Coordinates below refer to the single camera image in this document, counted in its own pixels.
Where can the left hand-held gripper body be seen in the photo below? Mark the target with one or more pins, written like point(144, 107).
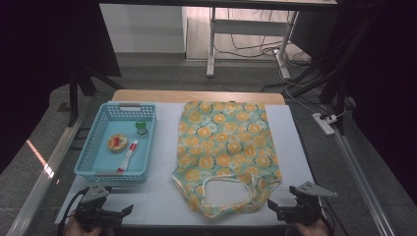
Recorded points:
point(93, 209)

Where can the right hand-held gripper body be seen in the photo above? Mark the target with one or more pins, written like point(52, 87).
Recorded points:
point(305, 208)

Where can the blue plastic basket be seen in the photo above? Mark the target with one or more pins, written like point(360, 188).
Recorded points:
point(105, 160)

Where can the white tube with red cap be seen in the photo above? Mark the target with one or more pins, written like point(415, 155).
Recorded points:
point(128, 157)

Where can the round orange snack packet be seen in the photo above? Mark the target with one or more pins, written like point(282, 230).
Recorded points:
point(117, 142)

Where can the lemon print cloth bag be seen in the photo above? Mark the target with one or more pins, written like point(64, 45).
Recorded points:
point(226, 144)

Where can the person's right hand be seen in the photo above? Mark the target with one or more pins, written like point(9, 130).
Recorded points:
point(314, 231)

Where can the person's left hand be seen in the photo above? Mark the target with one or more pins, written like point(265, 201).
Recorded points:
point(77, 231)

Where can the white table mat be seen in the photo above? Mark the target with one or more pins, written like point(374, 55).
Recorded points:
point(164, 137)

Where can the small green cup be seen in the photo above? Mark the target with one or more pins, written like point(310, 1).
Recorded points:
point(141, 127)

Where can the white power strip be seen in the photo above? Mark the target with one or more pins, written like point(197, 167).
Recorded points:
point(323, 124)

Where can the black stand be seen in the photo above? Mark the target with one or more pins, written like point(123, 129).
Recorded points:
point(339, 88)
point(73, 98)

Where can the black curtain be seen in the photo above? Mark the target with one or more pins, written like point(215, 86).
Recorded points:
point(39, 65)
point(387, 82)

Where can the aluminium rail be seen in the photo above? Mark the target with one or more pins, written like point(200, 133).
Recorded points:
point(360, 183)
point(49, 173)

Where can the white desk frame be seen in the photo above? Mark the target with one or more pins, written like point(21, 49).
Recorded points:
point(249, 27)

